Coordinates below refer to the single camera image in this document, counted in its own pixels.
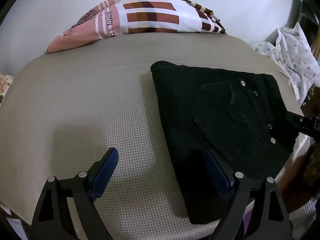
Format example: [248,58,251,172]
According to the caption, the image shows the black pants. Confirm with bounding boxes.
[151,61,298,224]

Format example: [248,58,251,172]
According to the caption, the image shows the white dotted crumpled cloth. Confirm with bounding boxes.
[251,23,319,105]

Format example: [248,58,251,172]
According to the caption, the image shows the floral pillow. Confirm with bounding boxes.
[0,73,15,103]

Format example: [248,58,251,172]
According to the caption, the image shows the pink plaid folded blanket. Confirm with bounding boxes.
[47,0,226,53]

